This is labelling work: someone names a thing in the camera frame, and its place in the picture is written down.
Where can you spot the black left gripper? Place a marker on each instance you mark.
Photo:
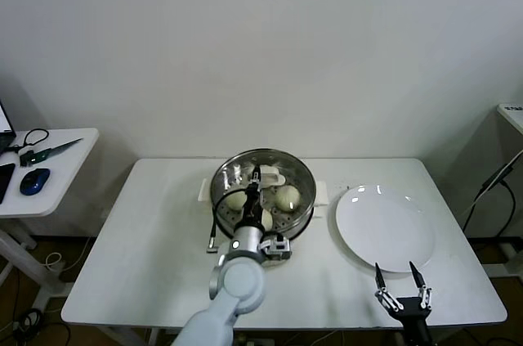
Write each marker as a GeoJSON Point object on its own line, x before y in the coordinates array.
{"type": "Point", "coordinates": [253, 211]}

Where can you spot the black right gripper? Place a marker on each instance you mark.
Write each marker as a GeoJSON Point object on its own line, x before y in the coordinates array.
{"type": "Point", "coordinates": [412, 313]}

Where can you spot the white steamed baozi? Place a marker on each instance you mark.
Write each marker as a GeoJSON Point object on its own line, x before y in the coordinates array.
{"type": "Point", "coordinates": [236, 201]}
{"type": "Point", "coordinates": [288, 199]}
{"type": "Point", "coordinates": [267, 220]}

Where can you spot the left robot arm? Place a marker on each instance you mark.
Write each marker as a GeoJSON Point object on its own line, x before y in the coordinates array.
{"type": "Point", "coordinates": [241, 280]}

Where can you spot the perforated steel steamer basket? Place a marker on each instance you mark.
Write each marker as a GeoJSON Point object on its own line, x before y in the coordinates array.
{"type": "Point", "coordinates": [308, 182]}

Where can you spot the white electric cooking pot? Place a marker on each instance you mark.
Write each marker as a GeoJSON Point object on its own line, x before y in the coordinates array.
{"type": "Point", "coordinates": [317, 212]}

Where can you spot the white oval plate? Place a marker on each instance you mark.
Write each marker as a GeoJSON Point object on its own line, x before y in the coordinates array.
{"type": "Point", "coordinates": [384, 227]}

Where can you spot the white side table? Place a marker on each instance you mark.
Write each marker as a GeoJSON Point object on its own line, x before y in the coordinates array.
{"type": "Point", "coordinates": [61, 182]}

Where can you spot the white table with label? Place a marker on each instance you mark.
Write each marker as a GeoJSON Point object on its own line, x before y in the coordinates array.
{"type": "Point", "coordinates": [512, 117]}

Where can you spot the blue computer mouse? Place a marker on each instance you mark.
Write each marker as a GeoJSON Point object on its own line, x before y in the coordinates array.
{"type": "Point", "coordinates": [34, 181]}

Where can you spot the black smartphone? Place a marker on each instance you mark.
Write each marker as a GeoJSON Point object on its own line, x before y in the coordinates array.
{"type": "Point", "coordinates": [5, 180]}

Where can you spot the computer monitor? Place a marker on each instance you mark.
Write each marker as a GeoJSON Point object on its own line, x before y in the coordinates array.
{"type": "Point", "coordinates": [4, 133]}

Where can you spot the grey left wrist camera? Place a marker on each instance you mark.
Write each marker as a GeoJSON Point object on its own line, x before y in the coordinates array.
{"type": "Point", "coordinates": [278, 247]}

